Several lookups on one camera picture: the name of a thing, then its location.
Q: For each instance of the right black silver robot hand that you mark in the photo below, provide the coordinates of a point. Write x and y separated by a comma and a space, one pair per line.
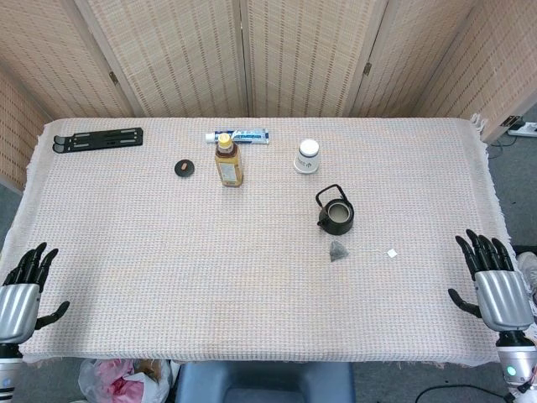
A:
501, 294

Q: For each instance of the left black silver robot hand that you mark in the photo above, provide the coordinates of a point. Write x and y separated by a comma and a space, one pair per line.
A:
17, 302

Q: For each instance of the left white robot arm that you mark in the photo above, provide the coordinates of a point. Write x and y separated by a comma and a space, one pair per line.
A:
7, 369

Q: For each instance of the plastic bag with pink contents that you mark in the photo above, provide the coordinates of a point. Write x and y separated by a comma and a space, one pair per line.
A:
121, 382

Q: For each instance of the black teapot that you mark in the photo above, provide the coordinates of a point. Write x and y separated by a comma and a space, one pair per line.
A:
335, 224

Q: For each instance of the black teapot lid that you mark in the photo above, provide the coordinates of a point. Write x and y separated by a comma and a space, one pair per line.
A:
184, 168

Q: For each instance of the yellow tea bottle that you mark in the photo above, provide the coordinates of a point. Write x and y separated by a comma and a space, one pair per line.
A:
229, 168

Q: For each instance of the white power strip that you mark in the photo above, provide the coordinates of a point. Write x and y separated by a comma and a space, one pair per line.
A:
524, 129

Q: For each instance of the black folding laptop stand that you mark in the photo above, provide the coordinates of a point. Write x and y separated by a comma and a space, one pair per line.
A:
100, 138

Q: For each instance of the woven checked tablecloth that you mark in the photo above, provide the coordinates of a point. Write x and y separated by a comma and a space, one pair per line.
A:
210, 260

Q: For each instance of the white paper cup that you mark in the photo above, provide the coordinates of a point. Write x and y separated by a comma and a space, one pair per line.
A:
307, 159

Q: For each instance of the blue grey chair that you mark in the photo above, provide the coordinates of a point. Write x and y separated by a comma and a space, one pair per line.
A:
260, 382

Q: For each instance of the white blue toothpaste tube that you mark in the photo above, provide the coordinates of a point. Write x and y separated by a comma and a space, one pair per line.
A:
251, 136

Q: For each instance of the bamboo folding screen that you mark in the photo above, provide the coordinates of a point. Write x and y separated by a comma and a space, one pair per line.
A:
189, 54

